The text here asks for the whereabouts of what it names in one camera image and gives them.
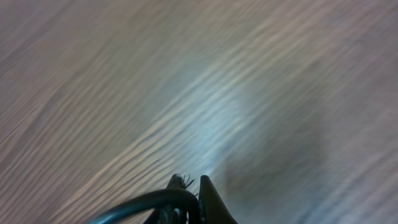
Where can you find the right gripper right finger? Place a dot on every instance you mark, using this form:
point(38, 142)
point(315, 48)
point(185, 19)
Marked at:
point(213, 209)

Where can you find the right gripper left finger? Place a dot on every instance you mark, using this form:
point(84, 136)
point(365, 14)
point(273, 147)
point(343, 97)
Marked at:
point(171, 213)

